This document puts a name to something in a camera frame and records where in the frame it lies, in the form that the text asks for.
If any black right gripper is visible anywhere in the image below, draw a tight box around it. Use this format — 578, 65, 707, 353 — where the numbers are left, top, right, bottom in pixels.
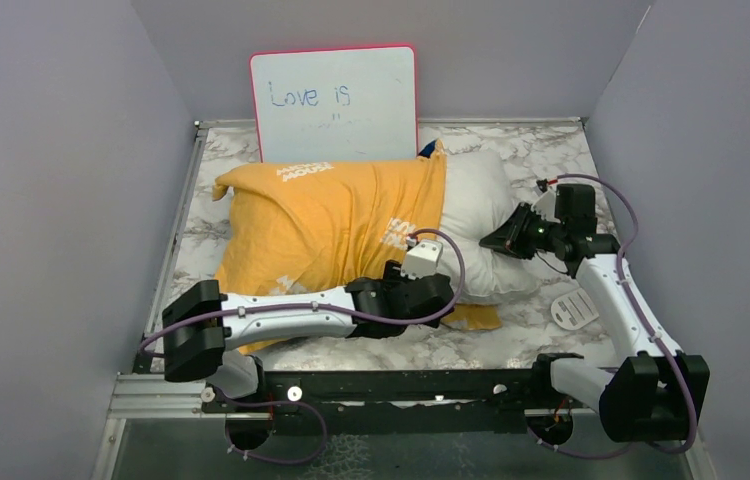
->
480, 202, 565, 261

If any white pillow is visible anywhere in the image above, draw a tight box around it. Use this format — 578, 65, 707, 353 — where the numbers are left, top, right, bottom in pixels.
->
412, 140, 539, 305

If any blue yellow Mickey pillowcase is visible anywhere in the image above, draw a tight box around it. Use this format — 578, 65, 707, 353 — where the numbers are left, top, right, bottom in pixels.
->
211, 139, 503, 356

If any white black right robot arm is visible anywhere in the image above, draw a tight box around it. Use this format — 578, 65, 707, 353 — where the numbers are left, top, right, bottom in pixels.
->
479, 179, 710, 446

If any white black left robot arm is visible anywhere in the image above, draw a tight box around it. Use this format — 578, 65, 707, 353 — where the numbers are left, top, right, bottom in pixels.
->
160, 261, 456, 411

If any white printed label tag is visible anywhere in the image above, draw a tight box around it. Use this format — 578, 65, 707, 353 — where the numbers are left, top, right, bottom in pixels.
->
550, 288, 600, 331

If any pink framed whiteboard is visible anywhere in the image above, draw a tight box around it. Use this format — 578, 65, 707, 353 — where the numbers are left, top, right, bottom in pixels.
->
249, 44, 419, 164

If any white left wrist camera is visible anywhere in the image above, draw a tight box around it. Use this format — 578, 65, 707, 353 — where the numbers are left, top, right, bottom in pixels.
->
400, 237, 443, 280

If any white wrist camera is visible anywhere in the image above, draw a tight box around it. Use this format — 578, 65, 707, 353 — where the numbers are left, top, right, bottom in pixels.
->
400, 237, 443, 280
531, 178, 557, 222

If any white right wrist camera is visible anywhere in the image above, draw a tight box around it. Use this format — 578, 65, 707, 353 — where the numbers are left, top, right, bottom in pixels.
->
531, 178, 557, 222

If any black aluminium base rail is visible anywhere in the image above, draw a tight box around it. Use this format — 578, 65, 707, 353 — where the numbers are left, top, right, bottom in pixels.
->
108, 368, 674, 439

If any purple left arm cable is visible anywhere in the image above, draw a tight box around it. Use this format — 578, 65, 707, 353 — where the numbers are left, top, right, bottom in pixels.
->
137, 228, 466, 465

